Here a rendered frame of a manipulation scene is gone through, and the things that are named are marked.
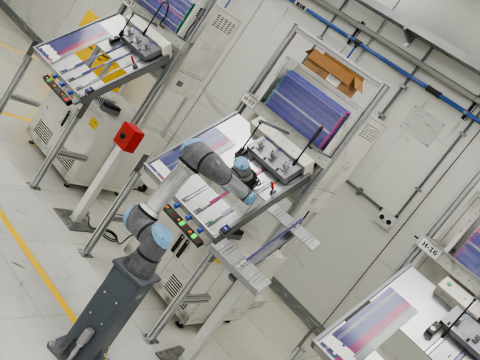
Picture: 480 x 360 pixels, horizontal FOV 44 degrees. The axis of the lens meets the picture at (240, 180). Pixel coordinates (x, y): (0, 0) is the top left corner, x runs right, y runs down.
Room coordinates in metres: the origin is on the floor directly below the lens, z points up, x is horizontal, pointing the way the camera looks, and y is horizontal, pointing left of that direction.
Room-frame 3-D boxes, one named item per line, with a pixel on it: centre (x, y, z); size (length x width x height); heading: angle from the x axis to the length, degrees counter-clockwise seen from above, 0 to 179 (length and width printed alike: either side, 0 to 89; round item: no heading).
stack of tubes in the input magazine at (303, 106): (3.59, -0.09, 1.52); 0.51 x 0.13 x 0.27; 59
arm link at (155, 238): (2.51, 0.15, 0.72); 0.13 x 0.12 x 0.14; 63
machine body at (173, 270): (3.72, -0.10, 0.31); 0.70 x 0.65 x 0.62; 59
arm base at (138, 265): (2.50, 0.14, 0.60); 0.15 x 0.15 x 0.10
